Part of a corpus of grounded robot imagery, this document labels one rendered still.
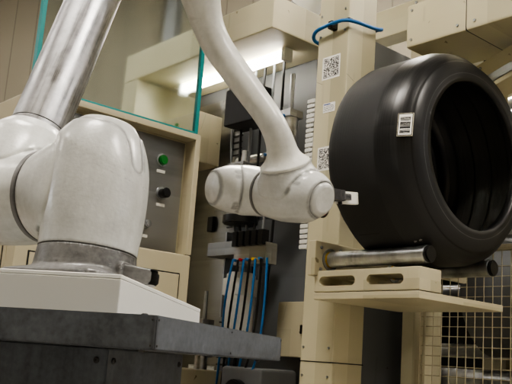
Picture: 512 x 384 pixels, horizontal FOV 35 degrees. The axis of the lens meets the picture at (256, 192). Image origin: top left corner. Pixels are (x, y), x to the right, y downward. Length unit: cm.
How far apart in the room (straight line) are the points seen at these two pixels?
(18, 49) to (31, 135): 533
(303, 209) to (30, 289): 61
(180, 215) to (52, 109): 105
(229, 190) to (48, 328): 75
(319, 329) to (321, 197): 86
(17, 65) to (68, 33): 513
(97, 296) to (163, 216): 133
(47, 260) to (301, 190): 55
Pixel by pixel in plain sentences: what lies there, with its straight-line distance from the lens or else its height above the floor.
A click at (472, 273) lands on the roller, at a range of 230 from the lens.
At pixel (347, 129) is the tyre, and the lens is 212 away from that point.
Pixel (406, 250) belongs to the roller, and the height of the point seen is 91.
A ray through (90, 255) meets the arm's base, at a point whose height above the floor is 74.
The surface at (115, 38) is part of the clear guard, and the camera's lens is 240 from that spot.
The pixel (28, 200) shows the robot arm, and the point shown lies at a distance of 129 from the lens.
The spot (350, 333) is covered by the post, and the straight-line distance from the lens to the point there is 237.
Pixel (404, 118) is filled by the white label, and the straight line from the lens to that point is 202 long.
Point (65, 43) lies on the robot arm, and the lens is 154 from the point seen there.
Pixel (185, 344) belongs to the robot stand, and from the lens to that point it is 101.
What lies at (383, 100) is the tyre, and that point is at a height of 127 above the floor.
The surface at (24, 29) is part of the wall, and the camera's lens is 677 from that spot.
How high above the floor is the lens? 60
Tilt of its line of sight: 12 degrees up
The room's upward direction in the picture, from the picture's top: 4 degrees clockwise
